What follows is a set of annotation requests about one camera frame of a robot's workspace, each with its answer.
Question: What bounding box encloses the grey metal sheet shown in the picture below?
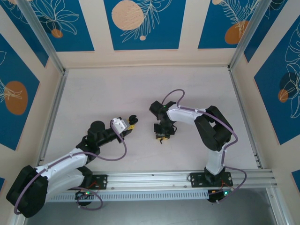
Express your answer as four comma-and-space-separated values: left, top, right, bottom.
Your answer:
23, 201, 279, 225

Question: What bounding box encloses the blue panel large peach circle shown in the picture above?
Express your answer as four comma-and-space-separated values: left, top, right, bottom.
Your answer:
104, 0, 187, 51

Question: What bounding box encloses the blue panel small orange dot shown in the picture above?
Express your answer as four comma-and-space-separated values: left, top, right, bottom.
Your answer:
27, 0, 95, 53

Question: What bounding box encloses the blue panel orange oval flower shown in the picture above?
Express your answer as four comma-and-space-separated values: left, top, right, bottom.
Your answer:
0, 32, 40, 151

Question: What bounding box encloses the blue panel white lily drawing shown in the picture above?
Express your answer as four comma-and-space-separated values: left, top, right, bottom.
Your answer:
254, 21, 300, 146

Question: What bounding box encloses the blue panel orange circle fern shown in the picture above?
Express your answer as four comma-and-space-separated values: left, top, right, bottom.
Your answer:
197, 0, 261, 50

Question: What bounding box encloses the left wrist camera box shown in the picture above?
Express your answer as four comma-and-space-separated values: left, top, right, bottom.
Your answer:
111, 116, 130, 133

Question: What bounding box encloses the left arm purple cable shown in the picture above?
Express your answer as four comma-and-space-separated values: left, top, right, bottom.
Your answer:
14, 119, 129, 215

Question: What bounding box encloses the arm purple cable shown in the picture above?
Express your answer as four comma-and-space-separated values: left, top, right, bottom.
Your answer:
14, 119, 129, 215
163, 89, 247, 204

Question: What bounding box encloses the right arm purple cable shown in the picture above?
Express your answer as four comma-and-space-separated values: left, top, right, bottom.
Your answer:
163, 89, 247, 204

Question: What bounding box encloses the aluminium mounting rail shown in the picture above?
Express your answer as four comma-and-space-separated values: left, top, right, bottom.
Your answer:
45, 169, 278, 194

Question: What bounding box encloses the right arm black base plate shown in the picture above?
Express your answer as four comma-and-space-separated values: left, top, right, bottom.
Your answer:
188, 172, 234, 188

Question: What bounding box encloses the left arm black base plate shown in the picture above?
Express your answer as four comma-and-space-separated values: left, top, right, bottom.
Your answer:
65, 174, 109, 191

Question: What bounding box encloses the aluminium table side rail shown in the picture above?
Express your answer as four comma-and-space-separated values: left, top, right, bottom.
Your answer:
227, 67, 264, 169
37, 69, 69, 168

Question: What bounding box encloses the white slotted cable duct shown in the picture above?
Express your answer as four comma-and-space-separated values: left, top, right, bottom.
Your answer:
45, 189, 210, 203

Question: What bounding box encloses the aluminium corner frame post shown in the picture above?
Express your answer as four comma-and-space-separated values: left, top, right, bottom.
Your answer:
17, 0, 66, 74
227, 0, 272, 71

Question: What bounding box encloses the aluminium front frame leg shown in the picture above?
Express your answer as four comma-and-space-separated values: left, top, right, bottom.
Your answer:
9, 210, 26, 225
266, 187, 290, 225

